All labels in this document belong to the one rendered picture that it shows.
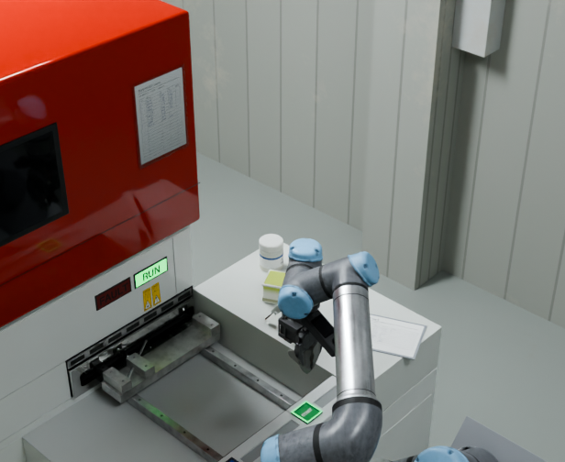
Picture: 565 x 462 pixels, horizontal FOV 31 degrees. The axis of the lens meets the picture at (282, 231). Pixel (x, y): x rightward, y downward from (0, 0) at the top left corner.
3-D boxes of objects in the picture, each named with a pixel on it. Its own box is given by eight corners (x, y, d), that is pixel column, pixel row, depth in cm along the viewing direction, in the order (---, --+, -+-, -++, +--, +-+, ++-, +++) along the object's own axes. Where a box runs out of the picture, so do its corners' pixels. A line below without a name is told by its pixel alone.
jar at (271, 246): (254, 267, 305) (253, 240, 299) (271, 257, 309) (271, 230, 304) (271, 276, 301) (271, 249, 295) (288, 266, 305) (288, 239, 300)
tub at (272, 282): (261, 302, 290) (261, 283, 286) (269, 288, 296) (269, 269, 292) (287, 307, 288) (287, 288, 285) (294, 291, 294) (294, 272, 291)
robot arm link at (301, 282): (314, 283, 213) (322, 253, 222) (268, 299, 218) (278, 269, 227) (332, 312, 216) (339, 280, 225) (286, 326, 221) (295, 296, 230)
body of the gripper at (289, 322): (299, 324, 248) (299, 283, 241) (326, 339, 243) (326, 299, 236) (277, 338, 243) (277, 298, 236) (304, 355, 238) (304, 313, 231)
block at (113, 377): (103, 379, 276) (102, 371, 274) (113, 374, 278) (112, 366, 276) (122, 394, 272) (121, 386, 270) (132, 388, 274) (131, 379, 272)
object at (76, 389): (71, 396, 276) (67, 369, 270) (192, 320, 302) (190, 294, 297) (74, 399, 275) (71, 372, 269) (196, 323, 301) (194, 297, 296)
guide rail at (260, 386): (182, 342, 298) (182, 334, 297) (188, 339, 300) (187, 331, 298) (311, 427, 270) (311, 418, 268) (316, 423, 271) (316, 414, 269)
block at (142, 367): (126, 366, 281) (125, 357, 279) (136, 359, 283) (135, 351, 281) (145, 379, 276) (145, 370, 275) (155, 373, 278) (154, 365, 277)
